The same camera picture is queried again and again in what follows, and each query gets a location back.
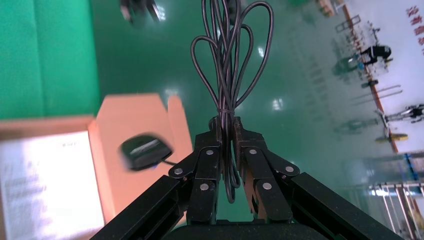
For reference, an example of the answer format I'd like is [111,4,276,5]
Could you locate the white metal rack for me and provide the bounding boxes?
[344,150,424,240]

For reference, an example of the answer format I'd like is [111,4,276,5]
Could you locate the white printed paper leaflet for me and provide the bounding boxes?
[0,130,105,240]

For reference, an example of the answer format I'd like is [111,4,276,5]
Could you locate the seated person in black shirt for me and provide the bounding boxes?
[360,44,394,66]

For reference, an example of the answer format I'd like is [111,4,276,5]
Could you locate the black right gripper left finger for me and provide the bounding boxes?
[89,115,224,240]

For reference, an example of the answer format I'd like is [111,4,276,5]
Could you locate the black computer mouse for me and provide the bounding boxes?
[118,133,180,172]

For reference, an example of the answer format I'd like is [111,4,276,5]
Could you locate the open orange cardboard box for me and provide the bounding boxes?
[0,93,195,240]

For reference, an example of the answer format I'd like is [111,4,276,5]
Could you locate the yellow disc floor stand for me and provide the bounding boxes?
[374,131,409,154]

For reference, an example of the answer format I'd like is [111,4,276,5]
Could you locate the black data cable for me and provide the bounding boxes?
[190,0,275,205]

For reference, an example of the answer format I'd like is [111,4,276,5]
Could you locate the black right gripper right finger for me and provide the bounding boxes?
[232,116,406,240]

